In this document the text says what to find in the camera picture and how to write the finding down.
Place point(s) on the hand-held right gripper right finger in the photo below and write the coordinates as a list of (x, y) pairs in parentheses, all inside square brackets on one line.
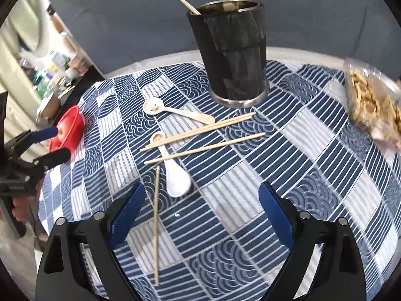
[(275, 216)]

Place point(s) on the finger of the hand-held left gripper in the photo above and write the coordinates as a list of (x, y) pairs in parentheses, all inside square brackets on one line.
[(53, 158), (47, 134)]

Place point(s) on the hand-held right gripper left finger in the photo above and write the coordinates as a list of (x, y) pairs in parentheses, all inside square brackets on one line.
[(127, 216)]

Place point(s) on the wooden chopstick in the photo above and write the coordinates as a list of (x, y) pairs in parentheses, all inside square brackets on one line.
[(156, 225), (219, 145), (242, 120), (188, 134)]

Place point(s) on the small white spoon red print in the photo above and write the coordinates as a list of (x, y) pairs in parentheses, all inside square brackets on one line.
[(153, 106)]

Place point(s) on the black cylindrical utensil holder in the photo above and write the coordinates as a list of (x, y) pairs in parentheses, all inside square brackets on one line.
[(235, 62)]

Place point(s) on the person's left hand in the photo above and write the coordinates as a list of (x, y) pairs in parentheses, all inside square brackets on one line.
[(20, 208)]

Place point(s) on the red apple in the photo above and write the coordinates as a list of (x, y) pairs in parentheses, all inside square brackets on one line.
[(62, 133)]

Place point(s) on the red plastic basket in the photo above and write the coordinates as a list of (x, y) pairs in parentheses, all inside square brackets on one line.
[(70, 122)]

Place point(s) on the blue patterned tablecloth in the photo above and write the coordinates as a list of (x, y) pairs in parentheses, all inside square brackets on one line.
[(282, 163)]

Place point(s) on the black side table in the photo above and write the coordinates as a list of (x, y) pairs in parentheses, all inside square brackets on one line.
[(91, 78)]

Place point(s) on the pink jar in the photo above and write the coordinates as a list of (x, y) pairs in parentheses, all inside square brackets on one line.
[(78, 64)]

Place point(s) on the grey backdrop cloth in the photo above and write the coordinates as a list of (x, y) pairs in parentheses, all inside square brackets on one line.
[(125, 22)]

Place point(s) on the clear plastic box of biscuits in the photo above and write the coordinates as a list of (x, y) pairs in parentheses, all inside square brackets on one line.
[(366, 100)]

